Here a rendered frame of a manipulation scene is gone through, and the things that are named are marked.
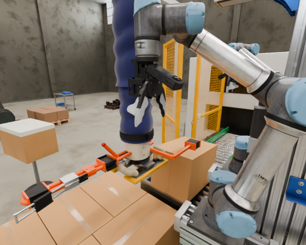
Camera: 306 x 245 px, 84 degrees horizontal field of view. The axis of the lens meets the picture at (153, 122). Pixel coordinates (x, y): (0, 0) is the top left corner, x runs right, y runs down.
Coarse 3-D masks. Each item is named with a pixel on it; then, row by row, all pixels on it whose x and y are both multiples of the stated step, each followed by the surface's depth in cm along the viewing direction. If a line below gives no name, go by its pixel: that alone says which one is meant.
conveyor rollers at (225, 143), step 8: (224, 136) 317; (232, 136) 316; (224, 144) 282; (232, 144) 283; (224, 152) 257; (232, 152) 251; (216, 160) 230; (224, 160) 231; (208, 184) 183; (200, 192) 170; (208, 192) 167; (192, 200) 157; (200, 200) 161
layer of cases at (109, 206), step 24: (72, 192) 168; (96, 192) 168; (120, 192) 168; (144, 192) 168; (48, 216) 140; (72, 216) 140; (96, 216) 140; (120, 216) 140; (144, 216) 140; (168, 216) 140; (0, 240) 120; (24, 240) 120; (48, 240) 120; (72, 240) 120; (96, 240) 120; (120, 240) 120; (144, 240) 120; (168, 240) 132
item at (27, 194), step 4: (40, 184) 76; (44, 184) 75; (32, 188) 73; (36, 188) 73; (40, 188) 73; (44, 188) 73; (48, 188) 73; (24, 192) 70; (28, 192) 70; (32, 192) 70; (36, 192) 70; (40, 192) 70; (44, 192) 71; (24, 196) 69; (28, 196) 68; (32, 196) 68; (36, 196) 69; (28, 200) 67; (32, 200) 68; (28, 204) 67
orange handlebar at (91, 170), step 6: (126, 150) 111; (150, 150) 114; (156, 150) 111; (180, 150) 111; (186, 150) 114; (120, 156) 103; (126, 156) 106; (168, 156) 105; (174, 156) 103; (84, 168) 90; (90, 168) 90; (96, 168) 91; (102, 168) 93; (78, 174) 87; (90, 174) 88; (48, 186) 77; (54, 186) 78; (54, 192) 75; (24, 198) 69; (24, 204) 67
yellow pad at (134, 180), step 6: (156, 162) 119; (162, 162) 120; (138, 168) 108; (144, 168) 112; (150, 168) 112; (156, 168) 113; (138, 174) 105; (144, 174) 106; (150, 174) 109; (132, 180) 100; (138, 180) 101
